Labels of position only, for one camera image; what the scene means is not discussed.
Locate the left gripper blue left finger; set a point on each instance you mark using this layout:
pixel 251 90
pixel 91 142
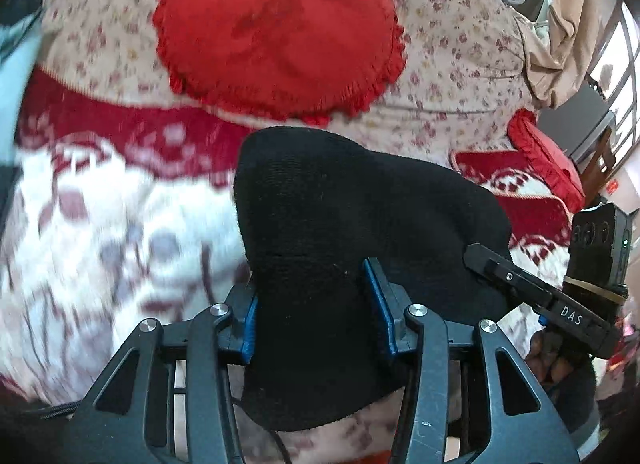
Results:
pixel 238 337

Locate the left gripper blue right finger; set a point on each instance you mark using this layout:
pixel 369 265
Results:
pixel 388 305

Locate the black pants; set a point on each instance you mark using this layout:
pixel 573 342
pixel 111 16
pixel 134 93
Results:
pixel 312 207

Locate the light blue clothing pile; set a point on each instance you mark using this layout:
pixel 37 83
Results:
pixel 20 45

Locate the right hand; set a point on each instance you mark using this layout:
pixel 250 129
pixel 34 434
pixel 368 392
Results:
pixel 544 358

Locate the red and white fleece blanket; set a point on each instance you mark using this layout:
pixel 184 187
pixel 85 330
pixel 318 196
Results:
pixel 125 212

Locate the floral cream quilt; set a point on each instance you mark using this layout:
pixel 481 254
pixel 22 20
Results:
pixel 98 77

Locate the beige curtain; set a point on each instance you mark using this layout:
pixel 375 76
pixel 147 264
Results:
pixel 560 45

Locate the red heart-shaped cushion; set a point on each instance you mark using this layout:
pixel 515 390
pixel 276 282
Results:
pixel 281 59

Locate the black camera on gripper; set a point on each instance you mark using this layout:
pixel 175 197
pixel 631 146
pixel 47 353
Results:
pixel 600 246

